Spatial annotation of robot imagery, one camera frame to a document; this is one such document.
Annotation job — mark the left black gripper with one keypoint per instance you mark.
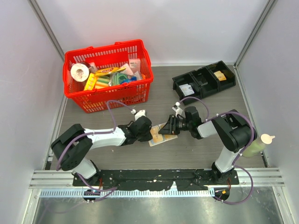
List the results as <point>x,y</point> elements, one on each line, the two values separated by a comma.
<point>148,136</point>

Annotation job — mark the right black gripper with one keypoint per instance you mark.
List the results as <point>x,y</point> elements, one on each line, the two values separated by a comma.
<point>170,128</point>

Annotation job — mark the beige leather card holder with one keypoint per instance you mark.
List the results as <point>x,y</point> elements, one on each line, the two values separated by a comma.
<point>166,137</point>

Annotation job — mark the gold VIP card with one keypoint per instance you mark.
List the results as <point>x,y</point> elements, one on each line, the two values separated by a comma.
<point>220,75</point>

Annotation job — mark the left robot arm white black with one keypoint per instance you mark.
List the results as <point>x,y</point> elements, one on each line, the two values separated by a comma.
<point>72,146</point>

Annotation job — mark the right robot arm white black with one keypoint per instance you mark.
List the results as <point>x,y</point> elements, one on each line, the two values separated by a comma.
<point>234,130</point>

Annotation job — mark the white card in bin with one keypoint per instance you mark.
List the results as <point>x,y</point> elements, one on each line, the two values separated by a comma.
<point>186,89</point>

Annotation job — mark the black bin left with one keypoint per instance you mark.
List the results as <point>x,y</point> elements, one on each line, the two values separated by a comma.
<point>186,78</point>

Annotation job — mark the black bin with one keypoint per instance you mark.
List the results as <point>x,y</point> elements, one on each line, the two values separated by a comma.
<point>229,82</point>
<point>207,82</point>
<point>186,78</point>

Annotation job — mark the black bin middle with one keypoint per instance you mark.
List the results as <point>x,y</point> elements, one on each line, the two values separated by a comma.
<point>207,82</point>

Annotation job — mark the green packaged item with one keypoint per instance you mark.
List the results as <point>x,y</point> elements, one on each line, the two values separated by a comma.
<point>118,78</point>

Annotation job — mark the red plastic shopping basket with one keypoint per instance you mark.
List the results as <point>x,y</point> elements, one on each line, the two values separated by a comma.
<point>114,55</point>

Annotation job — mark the yellow green sponge pack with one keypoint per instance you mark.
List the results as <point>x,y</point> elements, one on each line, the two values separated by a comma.
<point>102,82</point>

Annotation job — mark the white pink box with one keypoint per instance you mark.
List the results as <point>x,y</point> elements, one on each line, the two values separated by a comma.
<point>135,64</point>

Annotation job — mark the yellow box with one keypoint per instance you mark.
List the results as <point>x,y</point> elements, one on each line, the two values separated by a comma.
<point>91,81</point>

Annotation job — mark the yellow snack bag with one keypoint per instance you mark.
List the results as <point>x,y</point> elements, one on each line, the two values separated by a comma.
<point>108,71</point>

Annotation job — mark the black bin right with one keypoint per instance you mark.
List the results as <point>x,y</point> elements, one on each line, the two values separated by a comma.
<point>229,82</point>

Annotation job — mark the green liquid squeeze bottle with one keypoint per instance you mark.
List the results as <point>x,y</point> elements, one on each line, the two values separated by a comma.
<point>258,145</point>

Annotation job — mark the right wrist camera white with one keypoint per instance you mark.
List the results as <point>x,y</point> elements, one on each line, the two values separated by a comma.
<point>176,108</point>

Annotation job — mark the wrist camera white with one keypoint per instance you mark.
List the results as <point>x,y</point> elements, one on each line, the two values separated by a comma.
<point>176,108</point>
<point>138,114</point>

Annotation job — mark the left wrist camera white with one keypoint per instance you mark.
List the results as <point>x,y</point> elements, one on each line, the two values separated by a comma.
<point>138,114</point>

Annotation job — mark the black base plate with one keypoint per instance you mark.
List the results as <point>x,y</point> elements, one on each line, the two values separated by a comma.
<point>161,179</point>

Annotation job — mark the white cable duct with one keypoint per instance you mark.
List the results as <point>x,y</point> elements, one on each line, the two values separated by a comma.
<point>70,193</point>

